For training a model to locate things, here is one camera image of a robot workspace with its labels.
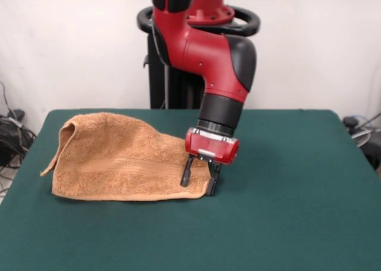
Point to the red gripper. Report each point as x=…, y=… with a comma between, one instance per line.
x=211, y=147

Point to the tan terry towel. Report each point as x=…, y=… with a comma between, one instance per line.
x=119, y=163

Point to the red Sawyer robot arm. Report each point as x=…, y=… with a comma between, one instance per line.
x=202, y=53

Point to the dark green table cloth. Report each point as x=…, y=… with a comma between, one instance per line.
x=149, y=238

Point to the black plug device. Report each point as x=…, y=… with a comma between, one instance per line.
x=350, y=121

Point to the grey round stand foot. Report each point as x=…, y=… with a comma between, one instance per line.
x=361, y=138

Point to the black power brick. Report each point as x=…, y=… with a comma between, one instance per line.
x=18, y=114

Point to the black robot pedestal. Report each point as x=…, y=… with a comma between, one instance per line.
x=154, y=83

